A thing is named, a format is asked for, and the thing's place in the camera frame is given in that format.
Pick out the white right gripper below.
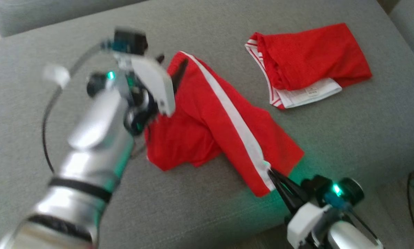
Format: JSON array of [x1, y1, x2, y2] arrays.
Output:
[[268, 168, 332, 249]]

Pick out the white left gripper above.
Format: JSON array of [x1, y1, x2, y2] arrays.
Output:
[[119, 54, 189, 116]]

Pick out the red shorts white stripe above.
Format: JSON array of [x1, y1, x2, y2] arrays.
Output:
[[145, 51, 305, 197]]

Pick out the red jersey shirt white sleeves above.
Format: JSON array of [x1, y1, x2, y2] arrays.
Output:
[[245, 23, 372, 110]]

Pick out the grey sofa seat cushion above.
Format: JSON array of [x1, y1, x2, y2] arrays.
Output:
[[0, 0, 414, 249]]

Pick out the grey sofa back cushion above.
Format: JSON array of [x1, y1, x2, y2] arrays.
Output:
[[388, 0, 414, 63], [0, 0, 148, 38]]

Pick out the teal right camera connector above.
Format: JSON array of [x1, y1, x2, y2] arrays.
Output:
[[323, 192, 352, 211]]

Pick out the teal camera connector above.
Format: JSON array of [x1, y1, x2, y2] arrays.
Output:
[[101, 40, 128, 53], [323, 192, 352, 211]]

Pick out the teal left camera connector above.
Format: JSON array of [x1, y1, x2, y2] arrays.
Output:
[[101, 40, 128, 53]]

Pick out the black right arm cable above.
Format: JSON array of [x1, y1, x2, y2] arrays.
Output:
[[349, 207, 381, 242]]

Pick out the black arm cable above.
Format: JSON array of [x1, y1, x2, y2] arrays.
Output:
[[42, 45, 107, 173], [349, 207, 381, 242]]

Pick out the white cable label tag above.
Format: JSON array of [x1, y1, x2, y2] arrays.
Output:
[[43, 64, 71, 87]]

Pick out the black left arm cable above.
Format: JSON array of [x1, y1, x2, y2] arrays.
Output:
[[42, 45, 107, 173]]

